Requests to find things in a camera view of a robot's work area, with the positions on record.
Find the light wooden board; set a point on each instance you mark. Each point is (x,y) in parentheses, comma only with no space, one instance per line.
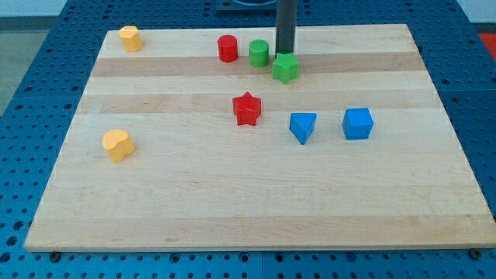
(197,181)

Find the green star block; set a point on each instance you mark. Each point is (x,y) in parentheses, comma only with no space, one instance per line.
(285,67)

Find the blue triangular prism block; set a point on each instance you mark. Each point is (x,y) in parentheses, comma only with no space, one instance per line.
(302,126)

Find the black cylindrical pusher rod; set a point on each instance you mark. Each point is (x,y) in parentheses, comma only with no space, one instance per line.
(286,22)

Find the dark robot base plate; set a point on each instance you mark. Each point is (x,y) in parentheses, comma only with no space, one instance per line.
(226,6)

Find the blue cube block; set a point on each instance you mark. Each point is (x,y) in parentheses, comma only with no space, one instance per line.
(357,123)

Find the yellow heart block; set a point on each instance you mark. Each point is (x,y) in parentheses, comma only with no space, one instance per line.
(117,144)

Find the red star block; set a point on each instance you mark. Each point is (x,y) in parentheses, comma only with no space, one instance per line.
(247,109)

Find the green cylinder block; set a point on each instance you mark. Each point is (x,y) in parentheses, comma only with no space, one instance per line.
(259,53)

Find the red cylinder block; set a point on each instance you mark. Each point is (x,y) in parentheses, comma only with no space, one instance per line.
(227,48)

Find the yellow pentagon block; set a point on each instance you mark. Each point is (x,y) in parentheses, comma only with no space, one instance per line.
(131,39)

